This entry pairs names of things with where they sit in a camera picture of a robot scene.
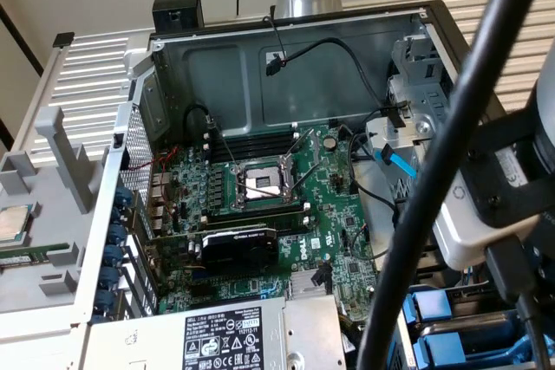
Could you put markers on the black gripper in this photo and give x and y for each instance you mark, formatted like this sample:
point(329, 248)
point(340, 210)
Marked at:
point(547, 257)

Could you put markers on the hard disk with blue bracket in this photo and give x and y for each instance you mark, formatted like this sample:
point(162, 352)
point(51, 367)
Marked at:
point(427, 305)
point(438, 348)

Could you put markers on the grey disk bay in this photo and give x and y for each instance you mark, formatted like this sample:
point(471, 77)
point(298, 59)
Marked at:
point(407, 344)

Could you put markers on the black plastic shroud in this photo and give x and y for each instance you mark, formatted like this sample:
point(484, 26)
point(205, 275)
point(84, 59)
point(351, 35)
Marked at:
point(431, 272)

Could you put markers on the silver drive cage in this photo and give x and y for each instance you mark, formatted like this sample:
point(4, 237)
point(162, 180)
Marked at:
point(416, 84)

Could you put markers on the green motherboard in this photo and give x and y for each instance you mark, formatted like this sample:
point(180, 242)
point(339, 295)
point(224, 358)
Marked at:
point(329, 214)

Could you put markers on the black plug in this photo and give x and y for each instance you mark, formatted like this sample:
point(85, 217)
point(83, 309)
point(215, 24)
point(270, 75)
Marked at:
point(323, 277)

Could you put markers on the silver heat sink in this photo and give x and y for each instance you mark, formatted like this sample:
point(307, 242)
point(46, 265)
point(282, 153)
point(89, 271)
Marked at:
point(303, 283)

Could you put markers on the coin battery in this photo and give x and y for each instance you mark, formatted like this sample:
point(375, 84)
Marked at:
point(330, 142)

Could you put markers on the metal locking lever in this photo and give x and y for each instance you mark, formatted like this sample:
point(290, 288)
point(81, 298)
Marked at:
point(221, 140)
point(309, 176)
point(300, 142)

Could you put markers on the metal socket cover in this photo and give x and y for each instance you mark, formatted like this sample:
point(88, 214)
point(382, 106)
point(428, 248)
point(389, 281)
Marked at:
point(288, 170)

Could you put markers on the black RAM slot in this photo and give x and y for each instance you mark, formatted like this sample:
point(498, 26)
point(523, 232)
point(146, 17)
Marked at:
point(256, 209)
point(251, 139)
point(260, 225)
point(251, 150)

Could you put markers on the CPU socket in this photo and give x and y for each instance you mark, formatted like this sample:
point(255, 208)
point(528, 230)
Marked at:
point(260, 181)

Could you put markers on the black graphics card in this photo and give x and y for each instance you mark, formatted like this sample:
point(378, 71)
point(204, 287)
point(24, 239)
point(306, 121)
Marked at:
point(238, 248)

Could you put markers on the silver power supply with label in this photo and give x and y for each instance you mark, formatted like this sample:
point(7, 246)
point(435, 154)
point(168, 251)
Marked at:
point(217, 335)

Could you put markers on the black expansion slot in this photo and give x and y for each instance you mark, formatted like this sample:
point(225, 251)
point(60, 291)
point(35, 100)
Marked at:
point(206, 291)

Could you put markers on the open PC case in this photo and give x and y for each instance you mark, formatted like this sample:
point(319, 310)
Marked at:
point(208, 84)

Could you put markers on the blue expansion card latch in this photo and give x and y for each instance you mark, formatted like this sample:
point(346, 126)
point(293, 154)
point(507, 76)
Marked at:
point(119, 216)
point(117, 235)
point(111, 278)
point(106, 301)
point(123, 196)
point(115, 256)

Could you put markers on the black case latch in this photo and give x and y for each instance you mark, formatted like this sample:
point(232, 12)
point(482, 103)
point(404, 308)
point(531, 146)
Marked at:
point(118, 140)

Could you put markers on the grey parts rack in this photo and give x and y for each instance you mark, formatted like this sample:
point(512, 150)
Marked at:
point(56, 222)

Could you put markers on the green RAM stick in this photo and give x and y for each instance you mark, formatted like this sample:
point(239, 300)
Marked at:
point(26, 253)

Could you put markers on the silver CPU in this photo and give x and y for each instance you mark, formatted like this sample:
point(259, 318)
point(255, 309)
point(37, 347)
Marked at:
point(13, 223)

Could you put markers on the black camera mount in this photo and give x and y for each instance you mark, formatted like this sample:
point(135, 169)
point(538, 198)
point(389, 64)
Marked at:
point(490, 134)

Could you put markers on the black box bracket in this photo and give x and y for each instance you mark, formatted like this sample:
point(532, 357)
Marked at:
point(178, 8)

